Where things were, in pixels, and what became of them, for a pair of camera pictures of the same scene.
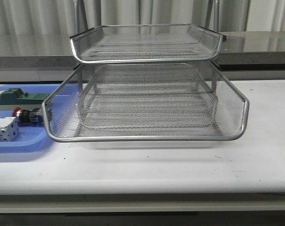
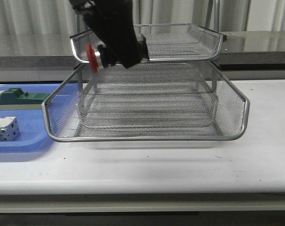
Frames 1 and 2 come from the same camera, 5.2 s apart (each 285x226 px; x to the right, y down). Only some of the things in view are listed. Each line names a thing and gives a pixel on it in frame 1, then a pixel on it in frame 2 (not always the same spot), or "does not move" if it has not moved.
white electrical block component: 4,129 does not move
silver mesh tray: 145,102 does not move
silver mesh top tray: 110,43 does not move
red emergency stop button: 32,117 -> 93,58
